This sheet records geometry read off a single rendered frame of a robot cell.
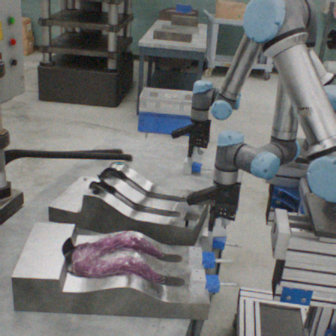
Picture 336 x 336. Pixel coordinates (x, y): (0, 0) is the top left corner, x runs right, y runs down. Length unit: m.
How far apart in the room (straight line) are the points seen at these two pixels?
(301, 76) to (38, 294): 0.84
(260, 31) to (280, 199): 0.79
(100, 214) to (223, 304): 1.22
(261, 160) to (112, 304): 0.55
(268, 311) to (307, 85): 1.34
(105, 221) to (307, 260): 0.64
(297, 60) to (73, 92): 4.51
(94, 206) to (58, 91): 4.11
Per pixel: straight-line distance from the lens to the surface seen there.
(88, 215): 1.58
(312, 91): 1.19
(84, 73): 5.46
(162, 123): 4.74
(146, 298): 1.23
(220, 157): 1.38
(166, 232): 1.50
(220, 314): 2.54
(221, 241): 1.52
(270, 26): 1.19
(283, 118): 1.39
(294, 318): 2.30
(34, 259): 1.30
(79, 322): 1.26
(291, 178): 1.81
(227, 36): 7.89
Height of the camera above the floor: 1.66
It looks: 25 degrees down
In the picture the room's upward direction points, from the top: 5 degrees clockwise
